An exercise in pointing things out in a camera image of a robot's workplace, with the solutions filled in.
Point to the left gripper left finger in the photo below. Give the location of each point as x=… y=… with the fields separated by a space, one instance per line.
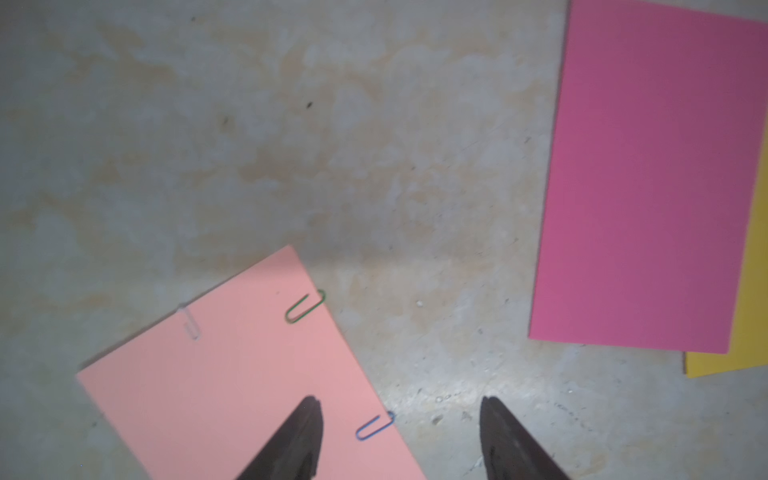
x=293 y=452

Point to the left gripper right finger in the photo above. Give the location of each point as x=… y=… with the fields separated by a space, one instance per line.
x=509 y=451

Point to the salmon pink paper sheet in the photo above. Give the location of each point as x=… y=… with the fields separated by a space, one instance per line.
x=203 y=409

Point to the yellow paper sheet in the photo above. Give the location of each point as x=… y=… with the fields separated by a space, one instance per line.
x=744 y=300

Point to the magenta paper sheet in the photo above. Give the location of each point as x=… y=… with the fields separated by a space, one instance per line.
x=657 y=137

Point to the blue paperclip on pink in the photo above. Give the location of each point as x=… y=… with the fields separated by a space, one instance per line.
x=375 y=425

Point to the dark paperclip on pink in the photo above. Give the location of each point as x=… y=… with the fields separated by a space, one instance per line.
x=303 y=307

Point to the white paperclip on pink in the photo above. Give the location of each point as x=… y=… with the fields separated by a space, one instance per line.
x=189 y=323

